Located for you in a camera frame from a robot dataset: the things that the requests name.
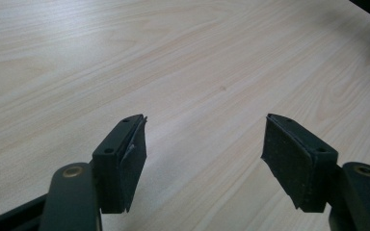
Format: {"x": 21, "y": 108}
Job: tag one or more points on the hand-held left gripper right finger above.
{"x": 298, "y": 166}

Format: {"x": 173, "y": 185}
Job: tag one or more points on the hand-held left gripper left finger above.
{"x": 112, "y": 173}

